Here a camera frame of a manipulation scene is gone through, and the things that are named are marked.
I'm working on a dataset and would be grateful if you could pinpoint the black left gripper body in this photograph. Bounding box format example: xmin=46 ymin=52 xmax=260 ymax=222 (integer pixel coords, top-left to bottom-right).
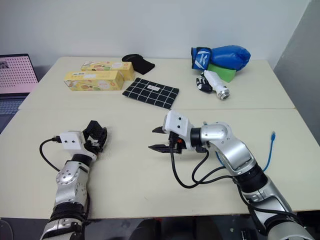
xmin=82 ymin=130 xmax=105 ymax=154

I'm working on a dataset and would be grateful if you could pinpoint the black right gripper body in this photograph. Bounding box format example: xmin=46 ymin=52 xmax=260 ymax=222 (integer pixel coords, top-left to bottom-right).
xmin=167 ymin=131 xmax=191 ymax=155

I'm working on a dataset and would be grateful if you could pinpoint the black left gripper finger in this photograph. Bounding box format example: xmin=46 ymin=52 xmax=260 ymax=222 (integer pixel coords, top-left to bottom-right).
xmin=85 ymin=120 xmax=104 ymax=138
xmin=98 ymin=126 xmax=109 ymax=148

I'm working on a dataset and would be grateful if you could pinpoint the yellow printed cardboard box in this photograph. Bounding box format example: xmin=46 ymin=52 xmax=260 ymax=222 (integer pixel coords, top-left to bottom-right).
xmin=80 ymin=60 xmax=136 ymax=82
xmin=62 ymin=70 xmax=125 ymax=92

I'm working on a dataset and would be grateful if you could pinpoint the black white-grid fabric pouch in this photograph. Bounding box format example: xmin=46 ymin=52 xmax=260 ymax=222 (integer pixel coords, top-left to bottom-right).
xmin=121 ymin=77 xmax=181 ymax=110

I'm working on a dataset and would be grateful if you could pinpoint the small black and white toy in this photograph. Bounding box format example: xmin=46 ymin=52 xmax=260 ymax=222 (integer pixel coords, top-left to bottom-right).
xmin=195 ymin=76 xmax=214 ymax=94

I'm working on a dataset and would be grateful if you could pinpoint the plain black cloth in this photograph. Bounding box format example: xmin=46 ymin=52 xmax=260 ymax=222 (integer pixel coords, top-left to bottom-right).
xmin=121 ymin=52 xmax=156 ymax=76

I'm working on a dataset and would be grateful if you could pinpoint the white bottle with metal cap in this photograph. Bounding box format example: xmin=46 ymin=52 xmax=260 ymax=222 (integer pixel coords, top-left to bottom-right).
xmin=203 ymin=69 xmax=231 ymax=101

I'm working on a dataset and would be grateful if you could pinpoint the green wedge block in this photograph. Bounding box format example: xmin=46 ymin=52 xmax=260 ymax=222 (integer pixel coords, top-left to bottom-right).
xmin=207 ymin=63 xmax=237 ymax=83

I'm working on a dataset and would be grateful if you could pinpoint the open laptop with pink screen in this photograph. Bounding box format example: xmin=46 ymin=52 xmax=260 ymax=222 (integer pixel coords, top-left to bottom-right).
xmin=0 ymin=53 xmax=40 ymax=134

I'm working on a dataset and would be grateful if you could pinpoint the blue boxing glove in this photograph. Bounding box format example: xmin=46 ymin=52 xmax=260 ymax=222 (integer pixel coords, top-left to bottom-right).
xmin=190 ymin=45 xmax=252 ymax=71

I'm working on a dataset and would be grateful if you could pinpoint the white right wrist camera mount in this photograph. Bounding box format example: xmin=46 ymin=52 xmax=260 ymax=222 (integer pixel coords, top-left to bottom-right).
xmin=162 ymin=109 xmax=197 ymax=152

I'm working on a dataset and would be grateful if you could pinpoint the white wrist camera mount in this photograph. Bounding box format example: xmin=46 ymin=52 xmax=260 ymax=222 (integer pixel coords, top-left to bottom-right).
xmin=59 ymin=129 xmax=98 ymax=161
xmin=162 ymin=109 xmax=197 ymax=152

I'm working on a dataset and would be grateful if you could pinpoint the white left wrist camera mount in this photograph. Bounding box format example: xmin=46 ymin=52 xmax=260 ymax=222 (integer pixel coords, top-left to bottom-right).
xmin=59 ymin=129 xmax=98 ymax=161

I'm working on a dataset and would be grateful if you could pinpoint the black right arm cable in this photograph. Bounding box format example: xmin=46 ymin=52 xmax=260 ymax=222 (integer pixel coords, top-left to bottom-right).
xmin=169 ymin=148 xmax=237 ymax=189

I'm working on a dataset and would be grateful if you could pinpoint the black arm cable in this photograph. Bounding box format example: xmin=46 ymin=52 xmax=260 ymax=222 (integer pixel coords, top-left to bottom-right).
xmin=169 ymin=148 xmax=237 ymax=189
xmin=39 ymin=135 xmax=62 ymax=173

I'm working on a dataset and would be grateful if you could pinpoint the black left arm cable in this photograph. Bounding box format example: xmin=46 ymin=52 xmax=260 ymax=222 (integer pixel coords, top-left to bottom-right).
xmin=39 ymin=135 xmax=62 ymax=173

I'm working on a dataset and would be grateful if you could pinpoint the blue Ethernet cable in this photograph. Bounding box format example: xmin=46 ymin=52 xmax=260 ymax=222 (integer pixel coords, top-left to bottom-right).
xmin=202 ymin=121 xmax=277 ymax=173

